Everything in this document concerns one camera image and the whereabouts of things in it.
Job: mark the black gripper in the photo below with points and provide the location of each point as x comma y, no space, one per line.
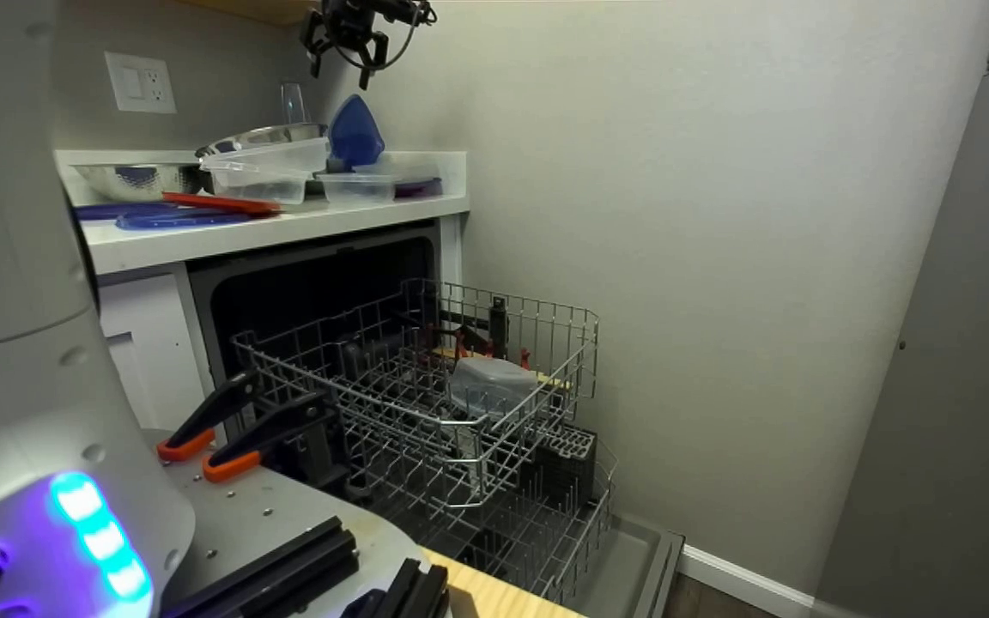
359,15

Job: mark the clear drinking glass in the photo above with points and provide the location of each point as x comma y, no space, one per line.
294,109

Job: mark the dark blue round lid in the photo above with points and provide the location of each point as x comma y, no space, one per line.
100,209

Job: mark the clear container on red lid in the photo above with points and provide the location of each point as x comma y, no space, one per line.
267,197

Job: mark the black aluminium extrusion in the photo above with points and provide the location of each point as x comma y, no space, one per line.
402,589
275,566

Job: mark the clear round plastic bowl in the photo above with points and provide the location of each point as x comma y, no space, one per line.
495,383

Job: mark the clear container with purple lid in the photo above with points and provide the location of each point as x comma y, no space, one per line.
379,183

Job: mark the shiny steel mixing bowl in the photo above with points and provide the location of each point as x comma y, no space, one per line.
255,140

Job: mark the white base cabinet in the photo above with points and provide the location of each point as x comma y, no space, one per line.
153,346

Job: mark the white wall outlet plate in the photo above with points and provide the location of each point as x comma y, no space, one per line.
137,82

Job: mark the wooden spatula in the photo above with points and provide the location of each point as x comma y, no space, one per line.
549,379

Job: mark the black spatula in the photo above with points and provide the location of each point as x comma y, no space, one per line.
499,326

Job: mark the white baseboard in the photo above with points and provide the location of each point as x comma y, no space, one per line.
747,579

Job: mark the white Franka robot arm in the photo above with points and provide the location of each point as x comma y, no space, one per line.
14,346

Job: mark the grey metal base plate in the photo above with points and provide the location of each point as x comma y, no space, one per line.
255,516

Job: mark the red plastic lid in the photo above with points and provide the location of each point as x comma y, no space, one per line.
220,205

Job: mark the wooden board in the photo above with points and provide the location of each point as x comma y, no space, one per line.
506,596

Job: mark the dishwasher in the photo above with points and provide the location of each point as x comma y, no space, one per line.
275,287

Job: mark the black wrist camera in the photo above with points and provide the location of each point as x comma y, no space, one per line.
413,11

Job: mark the clear square plastic bowl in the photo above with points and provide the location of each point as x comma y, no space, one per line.
267,159

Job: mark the blue square lid upright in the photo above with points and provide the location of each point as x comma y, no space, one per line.
354,133

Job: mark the black clamp orange tip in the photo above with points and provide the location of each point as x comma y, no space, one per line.
220,406
275,431

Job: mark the light blue square lid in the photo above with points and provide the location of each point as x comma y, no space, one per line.
173,217

